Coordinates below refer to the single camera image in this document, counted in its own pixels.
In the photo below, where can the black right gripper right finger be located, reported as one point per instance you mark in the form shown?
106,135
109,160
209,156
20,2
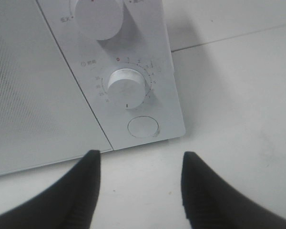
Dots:
211,203

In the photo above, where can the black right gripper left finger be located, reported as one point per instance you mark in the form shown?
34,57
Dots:
67,204

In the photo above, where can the white microwave door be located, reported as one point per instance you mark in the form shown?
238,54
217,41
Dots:
44,116

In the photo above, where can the white lower timer knob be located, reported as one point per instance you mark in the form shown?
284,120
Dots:
126,88

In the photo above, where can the white microwave oven body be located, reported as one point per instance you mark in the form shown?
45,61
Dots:
119,53

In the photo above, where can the white upper power knob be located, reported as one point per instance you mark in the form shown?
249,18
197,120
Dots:
98,19

